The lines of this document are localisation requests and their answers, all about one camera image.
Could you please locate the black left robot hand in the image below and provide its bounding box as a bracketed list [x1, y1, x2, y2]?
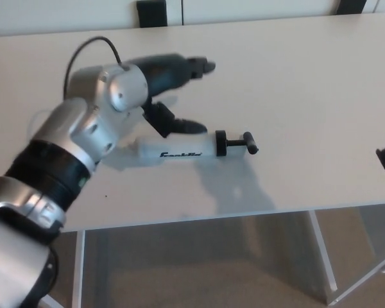
[128, 53, 216, 139]

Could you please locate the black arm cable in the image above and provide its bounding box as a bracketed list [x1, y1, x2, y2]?
[35, 245, 59, 291]

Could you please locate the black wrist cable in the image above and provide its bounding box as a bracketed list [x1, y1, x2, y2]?
[63, 37, 123, 97]

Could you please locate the white air pump black handle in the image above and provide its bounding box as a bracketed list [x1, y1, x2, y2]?
[110, 130, 259, 171]

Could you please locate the white desk leg frame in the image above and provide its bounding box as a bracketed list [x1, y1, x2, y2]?
[307, 210, 385, 308]
[38, 229, 86, 308]

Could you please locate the black rectangular bracket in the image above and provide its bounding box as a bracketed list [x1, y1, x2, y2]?
[336, 0, 381, 15]
[136, 0, 167, 28]

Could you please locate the white cabinet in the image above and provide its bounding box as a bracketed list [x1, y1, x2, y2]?
[0, 0, 385, 38]

